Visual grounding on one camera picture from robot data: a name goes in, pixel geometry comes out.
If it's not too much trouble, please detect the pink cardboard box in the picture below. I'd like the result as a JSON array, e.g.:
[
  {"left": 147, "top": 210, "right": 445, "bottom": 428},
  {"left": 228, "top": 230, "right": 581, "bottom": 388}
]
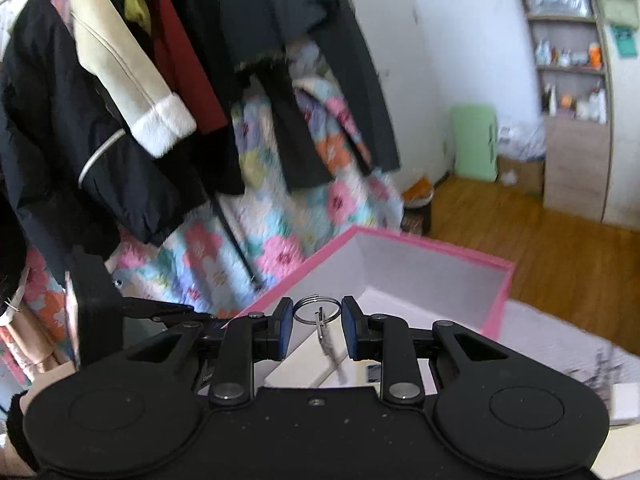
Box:
[{"left": 246, "top": 226, "right": 514, "bottom": 388}]

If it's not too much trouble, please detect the metal key ring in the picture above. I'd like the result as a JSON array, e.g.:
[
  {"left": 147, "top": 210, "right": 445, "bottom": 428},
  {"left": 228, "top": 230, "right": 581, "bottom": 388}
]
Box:
[{"left": 292, "top": 292, "right": 343, "bottom": 359}]

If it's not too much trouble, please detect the white patterned bed sheet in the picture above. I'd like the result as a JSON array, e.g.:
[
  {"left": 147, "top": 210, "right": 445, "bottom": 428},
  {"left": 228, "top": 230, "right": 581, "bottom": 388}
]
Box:
[{"left": 494, "top": 299, "right": 640, "bottom": 480}]

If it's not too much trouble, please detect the floral quilt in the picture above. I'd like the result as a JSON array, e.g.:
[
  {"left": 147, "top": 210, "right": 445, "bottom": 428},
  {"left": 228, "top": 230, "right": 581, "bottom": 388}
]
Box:
[{"left": 19, "top": 41, "right": 407, "bottom": 331}]

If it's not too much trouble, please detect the black hanging coat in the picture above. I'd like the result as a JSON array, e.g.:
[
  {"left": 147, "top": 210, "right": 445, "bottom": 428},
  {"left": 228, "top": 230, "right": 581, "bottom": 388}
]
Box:
[{"left": 1, "top": 0, "right": 245, "bottom": 282}]

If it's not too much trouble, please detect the cream flat box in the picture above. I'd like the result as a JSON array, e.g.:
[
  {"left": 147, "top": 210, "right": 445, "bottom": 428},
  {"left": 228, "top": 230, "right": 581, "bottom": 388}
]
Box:
[{"left": 264, "top": 324, "right": 347, "bottom": 388}]

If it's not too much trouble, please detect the cream fleece jacket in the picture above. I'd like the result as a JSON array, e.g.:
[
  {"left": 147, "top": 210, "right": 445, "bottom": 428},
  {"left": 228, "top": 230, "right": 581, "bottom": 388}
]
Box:
[{"left": 70, "top": 0, "right": 196, "bottom": 158}]

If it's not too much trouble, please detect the small waste bin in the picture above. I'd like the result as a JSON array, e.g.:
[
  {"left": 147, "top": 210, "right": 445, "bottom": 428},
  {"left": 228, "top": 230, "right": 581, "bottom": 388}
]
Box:
[{"left": 401, "top": 176, "right": 434, "bottom": 236}]

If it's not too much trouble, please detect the brown cardboard box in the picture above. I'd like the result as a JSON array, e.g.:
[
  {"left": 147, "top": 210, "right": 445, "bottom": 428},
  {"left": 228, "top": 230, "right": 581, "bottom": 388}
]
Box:
[{"left": 497, "top": 156, "right": 544, "bottom": 196}]

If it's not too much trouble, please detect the red hanging garment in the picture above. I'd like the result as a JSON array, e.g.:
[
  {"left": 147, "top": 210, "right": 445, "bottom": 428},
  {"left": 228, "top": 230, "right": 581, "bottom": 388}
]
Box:
[{"left": 149, "top": 0, "right": 228, "bottom": 133}]

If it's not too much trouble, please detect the plastic bag of packages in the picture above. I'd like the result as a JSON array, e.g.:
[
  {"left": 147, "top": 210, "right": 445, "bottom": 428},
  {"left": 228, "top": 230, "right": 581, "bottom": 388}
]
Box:
[{"left": 498, "top": 122, "right": 546, "bottom": 162}]

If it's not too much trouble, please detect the dark hanging garment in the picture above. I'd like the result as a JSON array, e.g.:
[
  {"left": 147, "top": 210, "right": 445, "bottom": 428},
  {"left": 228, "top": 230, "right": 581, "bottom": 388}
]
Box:
[{"left": 218, "top": 0, "right": 400, "bottom": 191}]

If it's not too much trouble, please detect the wooden shelf cabinet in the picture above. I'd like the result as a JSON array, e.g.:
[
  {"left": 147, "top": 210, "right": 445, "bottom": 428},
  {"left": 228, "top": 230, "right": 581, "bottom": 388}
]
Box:
[{"left": 522, "top": 0, "right": 612, "bottom": 222}]

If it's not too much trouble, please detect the orange jar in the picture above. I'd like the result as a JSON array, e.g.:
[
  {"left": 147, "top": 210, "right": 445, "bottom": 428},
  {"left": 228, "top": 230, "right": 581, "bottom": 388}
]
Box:
[{"left": 588, "top": 42, "right": 603, "bottom": 70}]

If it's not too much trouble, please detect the teal hanging organizer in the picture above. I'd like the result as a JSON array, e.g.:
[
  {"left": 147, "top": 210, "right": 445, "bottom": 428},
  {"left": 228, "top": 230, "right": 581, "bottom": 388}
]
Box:
[{"left": 611, "top": 25, "right": 639, "bottom": 58}]

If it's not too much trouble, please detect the light wood wardrobe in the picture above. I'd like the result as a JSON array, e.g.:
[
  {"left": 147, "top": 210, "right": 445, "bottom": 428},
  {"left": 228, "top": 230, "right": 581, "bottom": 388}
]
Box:
[{"left": 604, "top": 25, "right": 639, "bottom": 230}]

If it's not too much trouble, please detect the black strap with buckle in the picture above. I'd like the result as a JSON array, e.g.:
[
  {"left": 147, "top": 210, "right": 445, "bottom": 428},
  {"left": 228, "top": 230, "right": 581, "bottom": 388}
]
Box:
[{"left": 211, "top": 194, "right": 266, "bottom": 291}]

